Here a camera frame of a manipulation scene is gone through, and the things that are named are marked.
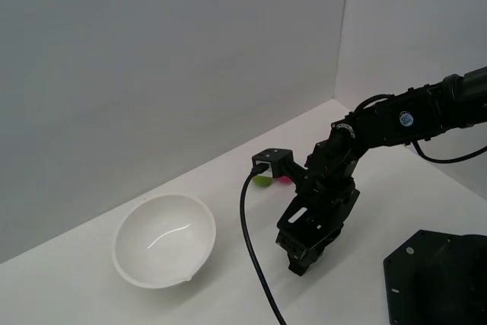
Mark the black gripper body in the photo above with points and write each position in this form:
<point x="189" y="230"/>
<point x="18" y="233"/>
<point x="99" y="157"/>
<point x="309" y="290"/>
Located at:
<point x="323" y="214"/>

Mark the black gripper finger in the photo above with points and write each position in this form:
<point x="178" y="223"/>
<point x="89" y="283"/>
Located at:
<point x="291" y="245"/>
<point x="314" y="256"/>

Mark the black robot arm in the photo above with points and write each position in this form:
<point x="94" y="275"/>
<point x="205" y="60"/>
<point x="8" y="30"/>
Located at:
<point x="399" y="123"/>

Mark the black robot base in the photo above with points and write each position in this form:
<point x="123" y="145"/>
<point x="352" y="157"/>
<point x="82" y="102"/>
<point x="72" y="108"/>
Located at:
<point x="437" y="283"/>

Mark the white bowl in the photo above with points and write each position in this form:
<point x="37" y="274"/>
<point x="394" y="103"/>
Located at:
<point x="163" y="241"/>

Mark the pink ball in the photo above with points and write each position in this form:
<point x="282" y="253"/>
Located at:
<point x="283" y="179"/>

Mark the green ball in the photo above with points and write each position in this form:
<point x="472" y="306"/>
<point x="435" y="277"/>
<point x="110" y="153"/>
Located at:
<point x="262" y="180"/>

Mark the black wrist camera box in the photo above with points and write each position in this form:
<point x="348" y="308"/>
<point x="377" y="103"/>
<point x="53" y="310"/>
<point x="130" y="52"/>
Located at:
<point x="272" y="161"/>

